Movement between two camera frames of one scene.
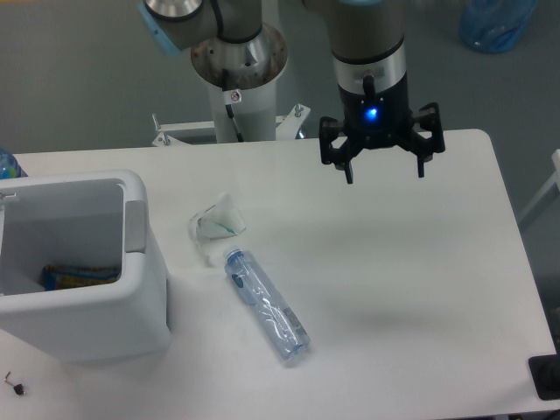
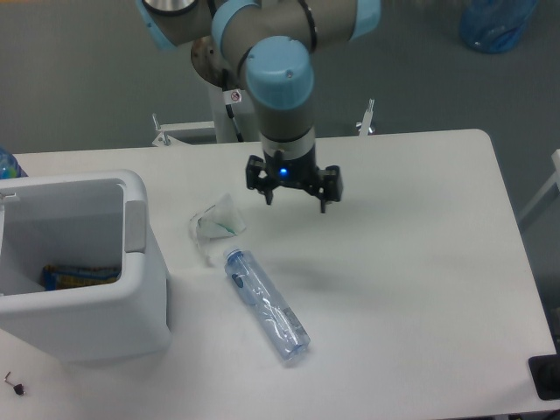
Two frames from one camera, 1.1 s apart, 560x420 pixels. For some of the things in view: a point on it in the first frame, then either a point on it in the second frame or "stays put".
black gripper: x=375 y=120 -> x=282 y=171
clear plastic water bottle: x=272 y=311 stays put
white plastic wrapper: x=220 y=220 stays put
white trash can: x=83 y=277 stays put
